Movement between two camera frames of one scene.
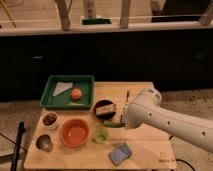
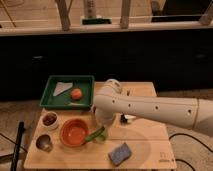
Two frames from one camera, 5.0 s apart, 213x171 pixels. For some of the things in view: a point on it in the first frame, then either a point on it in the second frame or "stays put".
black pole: [15, 160] stays put
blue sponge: [119, 153] stays put
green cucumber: [113, 124] → [94, 135]
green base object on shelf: [96, 21] stays put
